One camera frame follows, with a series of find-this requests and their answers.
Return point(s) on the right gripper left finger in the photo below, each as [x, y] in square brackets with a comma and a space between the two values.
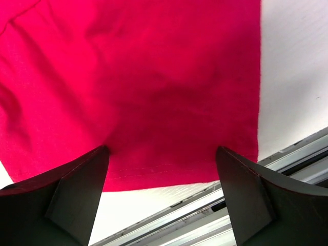
[57, 207]

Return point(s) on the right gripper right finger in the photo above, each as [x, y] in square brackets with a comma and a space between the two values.
[269, 208]

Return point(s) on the crimson red t-shirt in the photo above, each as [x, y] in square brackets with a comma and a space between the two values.
[162, 84]

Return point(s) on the aluminium rail frame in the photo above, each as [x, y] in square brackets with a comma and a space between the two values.
[196, 215]

